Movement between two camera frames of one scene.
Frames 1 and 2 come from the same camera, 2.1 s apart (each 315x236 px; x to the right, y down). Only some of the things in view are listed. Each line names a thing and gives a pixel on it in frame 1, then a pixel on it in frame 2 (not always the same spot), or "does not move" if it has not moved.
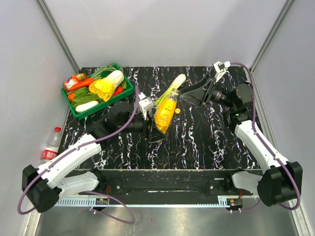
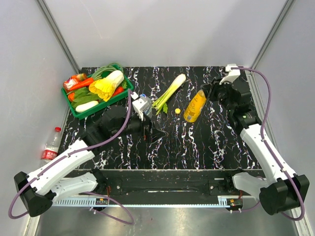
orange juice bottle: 165,111 → 194,106
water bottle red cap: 51,149 does not move
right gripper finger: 196,97 → 207,88
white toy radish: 81,107 does not move
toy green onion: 178,81 does not move
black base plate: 172,183 does not move
